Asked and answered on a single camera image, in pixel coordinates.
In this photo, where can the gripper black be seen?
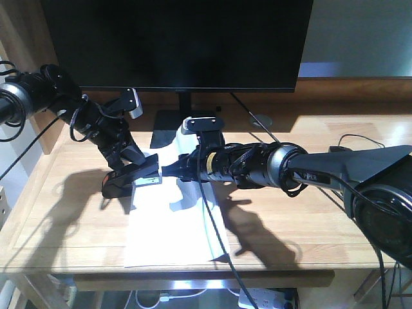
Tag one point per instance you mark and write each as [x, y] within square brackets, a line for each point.
[113, 139]
[190, 167]

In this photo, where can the black stapler with orange tab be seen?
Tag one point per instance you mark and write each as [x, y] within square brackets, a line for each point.
[120, 184]

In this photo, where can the white paper stack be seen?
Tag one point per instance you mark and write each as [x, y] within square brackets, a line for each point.
[174, 223]

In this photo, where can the robot arm black grey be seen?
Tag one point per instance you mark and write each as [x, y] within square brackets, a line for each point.
[375, 184]

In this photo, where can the wooden desk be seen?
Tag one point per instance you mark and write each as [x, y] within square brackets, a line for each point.
[61, 224]

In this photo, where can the white power strip under desk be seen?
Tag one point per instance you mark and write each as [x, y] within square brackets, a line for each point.
[273, 298]

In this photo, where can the black monitor with stand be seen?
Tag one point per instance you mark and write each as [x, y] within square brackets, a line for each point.
[182, 47]

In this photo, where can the black computer mouse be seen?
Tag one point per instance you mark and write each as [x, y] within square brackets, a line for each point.
[338, 148]

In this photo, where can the wrist camera black grey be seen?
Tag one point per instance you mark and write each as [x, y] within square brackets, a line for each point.
[208, 129]

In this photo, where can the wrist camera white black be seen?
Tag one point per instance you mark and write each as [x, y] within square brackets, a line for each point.
[128, 102]

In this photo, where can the grey desk cable grommet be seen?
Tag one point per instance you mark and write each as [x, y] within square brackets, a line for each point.
[261, 119]

